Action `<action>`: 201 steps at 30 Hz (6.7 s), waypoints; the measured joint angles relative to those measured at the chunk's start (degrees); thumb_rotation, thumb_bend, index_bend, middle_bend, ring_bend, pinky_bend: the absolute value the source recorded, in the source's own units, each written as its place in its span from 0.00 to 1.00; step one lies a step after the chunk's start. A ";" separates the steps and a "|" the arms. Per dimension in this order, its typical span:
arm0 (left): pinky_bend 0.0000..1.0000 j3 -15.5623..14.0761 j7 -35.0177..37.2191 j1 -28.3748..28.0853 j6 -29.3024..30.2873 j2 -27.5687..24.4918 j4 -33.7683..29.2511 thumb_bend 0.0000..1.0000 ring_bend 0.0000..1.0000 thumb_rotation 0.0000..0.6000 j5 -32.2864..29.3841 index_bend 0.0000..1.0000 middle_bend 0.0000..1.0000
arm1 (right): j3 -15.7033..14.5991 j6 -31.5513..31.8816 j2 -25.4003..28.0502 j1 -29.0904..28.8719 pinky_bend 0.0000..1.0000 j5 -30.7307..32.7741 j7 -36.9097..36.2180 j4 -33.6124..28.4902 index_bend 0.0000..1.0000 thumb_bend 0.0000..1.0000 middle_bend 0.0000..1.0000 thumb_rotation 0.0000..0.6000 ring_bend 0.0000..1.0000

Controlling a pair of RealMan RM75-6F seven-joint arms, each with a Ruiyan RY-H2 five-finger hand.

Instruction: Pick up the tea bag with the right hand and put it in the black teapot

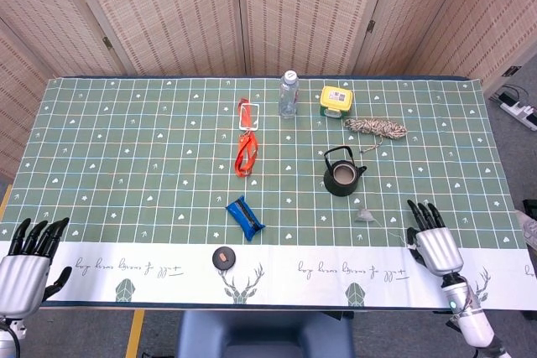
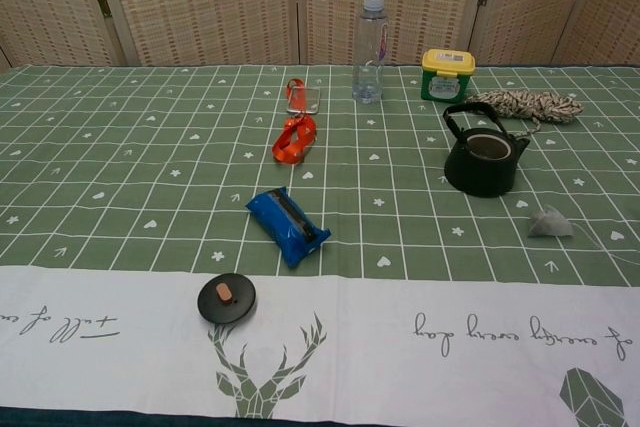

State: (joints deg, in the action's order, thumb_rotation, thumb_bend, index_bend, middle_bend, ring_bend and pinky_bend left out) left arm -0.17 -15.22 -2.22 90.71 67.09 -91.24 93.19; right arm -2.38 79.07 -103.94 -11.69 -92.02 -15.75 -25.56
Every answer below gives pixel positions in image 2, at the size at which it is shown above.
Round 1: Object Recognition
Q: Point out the braided beige rope bundle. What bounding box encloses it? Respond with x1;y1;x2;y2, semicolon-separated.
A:
464;88;586;135

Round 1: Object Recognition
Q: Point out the blue tissue pack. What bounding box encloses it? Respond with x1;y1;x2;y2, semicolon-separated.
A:
245;186;333;267

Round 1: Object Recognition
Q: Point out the green box with yellow lid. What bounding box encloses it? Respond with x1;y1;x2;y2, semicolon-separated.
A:
418;48;478;103

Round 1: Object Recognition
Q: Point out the green grid tablecloth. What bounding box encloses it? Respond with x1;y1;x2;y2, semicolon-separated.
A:
0;64;640;424

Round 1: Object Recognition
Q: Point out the clear badge holder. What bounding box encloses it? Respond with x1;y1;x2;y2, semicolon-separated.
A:
286;85;322;115

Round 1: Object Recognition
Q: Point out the black round disc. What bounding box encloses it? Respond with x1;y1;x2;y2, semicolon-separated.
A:
196;272;258;325

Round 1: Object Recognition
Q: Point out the grey pyramid tea bag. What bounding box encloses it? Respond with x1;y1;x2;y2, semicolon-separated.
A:
525;203;640;268

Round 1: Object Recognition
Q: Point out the woven folding screen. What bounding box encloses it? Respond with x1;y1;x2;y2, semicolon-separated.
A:
0;0;640;69

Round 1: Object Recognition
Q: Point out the black cast iron teapot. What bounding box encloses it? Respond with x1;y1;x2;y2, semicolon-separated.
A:
442;101;532;199

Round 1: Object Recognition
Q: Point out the orange lanyard strap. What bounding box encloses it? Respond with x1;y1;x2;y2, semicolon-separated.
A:
271;77;319;166

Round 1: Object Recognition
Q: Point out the clear plastic water bottle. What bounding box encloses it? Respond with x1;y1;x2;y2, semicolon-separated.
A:
352;0;391;106

